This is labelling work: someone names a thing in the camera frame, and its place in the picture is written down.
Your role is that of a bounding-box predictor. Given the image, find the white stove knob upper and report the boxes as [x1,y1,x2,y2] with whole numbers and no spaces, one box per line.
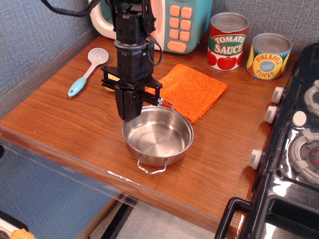
[271,87,284,105]

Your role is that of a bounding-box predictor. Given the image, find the black toy stove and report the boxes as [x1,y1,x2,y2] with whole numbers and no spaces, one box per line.
[215,43,319,239]

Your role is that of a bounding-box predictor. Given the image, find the stainless steel pot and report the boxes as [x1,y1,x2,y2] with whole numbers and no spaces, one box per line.
[122,100,194,175]

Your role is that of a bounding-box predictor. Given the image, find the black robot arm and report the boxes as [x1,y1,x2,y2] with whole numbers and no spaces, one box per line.
[101,0,162,121]

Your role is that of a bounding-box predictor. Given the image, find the yellow toy potato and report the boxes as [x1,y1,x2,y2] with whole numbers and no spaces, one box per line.
[104,74,119,92]

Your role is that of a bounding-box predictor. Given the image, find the white stove knob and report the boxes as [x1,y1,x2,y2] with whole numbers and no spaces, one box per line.
[264,106,278,124]
[271,87,284,105]
[249,149,263,170]

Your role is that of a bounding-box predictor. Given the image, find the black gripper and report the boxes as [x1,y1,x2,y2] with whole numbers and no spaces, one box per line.
[102,41,162,121]

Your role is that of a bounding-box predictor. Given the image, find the white stove knob lower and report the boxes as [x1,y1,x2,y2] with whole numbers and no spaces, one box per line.
[249,149,263,170]

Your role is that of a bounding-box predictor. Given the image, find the teal toy microwave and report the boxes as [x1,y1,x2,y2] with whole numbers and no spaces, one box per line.
[90,0,213,54]

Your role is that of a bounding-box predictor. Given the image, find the white spoon teal handle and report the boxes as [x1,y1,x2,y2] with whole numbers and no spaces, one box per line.
[67,48,109,97]

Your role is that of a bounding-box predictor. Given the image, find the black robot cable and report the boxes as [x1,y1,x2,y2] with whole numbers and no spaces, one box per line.
[39,0,103,17]

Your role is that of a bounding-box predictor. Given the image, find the tomato sauce can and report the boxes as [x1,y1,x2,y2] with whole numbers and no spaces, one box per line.
[206,12,249,71]

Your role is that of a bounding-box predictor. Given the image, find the white stove knob middle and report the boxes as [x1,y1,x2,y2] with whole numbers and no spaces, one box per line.
[264,106,278,124]

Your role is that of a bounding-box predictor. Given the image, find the orange object bottom left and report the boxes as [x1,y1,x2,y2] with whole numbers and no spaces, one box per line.
[10,229,35,239]

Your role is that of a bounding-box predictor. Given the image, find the orange knitted cloth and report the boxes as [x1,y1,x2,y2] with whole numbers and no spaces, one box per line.
[159,64,227,123]

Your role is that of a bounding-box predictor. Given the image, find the pineapple slices can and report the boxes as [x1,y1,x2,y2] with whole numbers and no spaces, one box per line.
[246,33,293,80]

